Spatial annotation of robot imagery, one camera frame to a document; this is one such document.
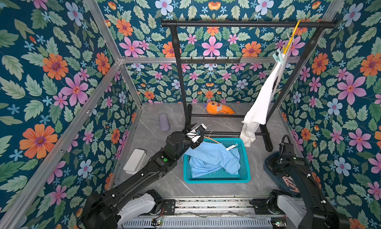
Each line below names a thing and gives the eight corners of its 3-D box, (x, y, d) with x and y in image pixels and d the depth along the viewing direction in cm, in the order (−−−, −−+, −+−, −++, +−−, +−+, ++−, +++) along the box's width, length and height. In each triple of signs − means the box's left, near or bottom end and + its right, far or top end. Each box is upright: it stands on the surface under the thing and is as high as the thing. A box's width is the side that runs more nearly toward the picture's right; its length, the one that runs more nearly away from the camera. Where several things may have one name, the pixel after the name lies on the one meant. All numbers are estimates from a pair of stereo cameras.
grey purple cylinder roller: (161, 132, 105) (160, 130, 103) (158, 116, 114) (157, 114, 112) (170, 129, 106) (170, 127, 104) (167, 114, 115) (166, 112, 113)
